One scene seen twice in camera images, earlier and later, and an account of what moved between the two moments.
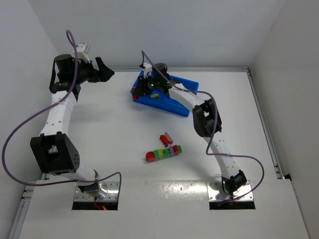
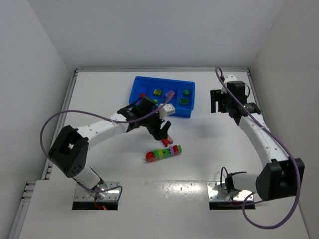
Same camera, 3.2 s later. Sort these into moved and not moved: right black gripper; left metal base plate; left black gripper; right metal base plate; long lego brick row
Moved: right black gripper; left black gripper
Not moved: long lego brick row; right metal base plate; left metal base plate
